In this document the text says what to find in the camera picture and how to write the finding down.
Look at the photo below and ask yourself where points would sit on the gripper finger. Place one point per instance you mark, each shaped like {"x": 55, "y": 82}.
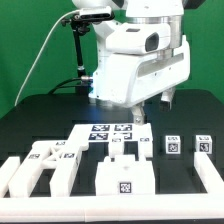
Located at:
{"x": 138, "y": 114}
{"x": 166, "y": 99}

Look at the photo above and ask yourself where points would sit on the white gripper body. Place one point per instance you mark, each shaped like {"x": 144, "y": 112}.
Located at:
{"x": 126, "y": 80}

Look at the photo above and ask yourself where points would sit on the white chair seat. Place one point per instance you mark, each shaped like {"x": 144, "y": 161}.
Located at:
{"x": 124, "y": 176}

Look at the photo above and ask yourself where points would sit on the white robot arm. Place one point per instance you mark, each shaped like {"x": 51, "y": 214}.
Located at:
{"x": 142, "y": 51}

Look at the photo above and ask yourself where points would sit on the white small chair part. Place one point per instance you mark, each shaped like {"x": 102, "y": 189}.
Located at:
{"x": 145, "y": 147}
{"x": 116, "y": 147}

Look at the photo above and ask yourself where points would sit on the white U-shaped fence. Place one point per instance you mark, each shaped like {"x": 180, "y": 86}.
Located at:
{"x": 207, "y": 205}

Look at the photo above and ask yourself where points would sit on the white marker base plate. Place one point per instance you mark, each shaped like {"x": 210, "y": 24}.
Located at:
{"x": 105, "y": 132}

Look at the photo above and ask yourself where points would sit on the black camera stand pole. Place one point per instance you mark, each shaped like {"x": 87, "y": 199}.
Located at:
{"x": 78, "y": 29}

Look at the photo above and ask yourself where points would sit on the black camera on stand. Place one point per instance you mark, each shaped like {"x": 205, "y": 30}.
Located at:
{"x": 96, "y": 14}

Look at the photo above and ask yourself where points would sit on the white chair back frame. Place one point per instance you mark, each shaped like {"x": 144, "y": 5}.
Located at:
{"x": 63, "y": 158}

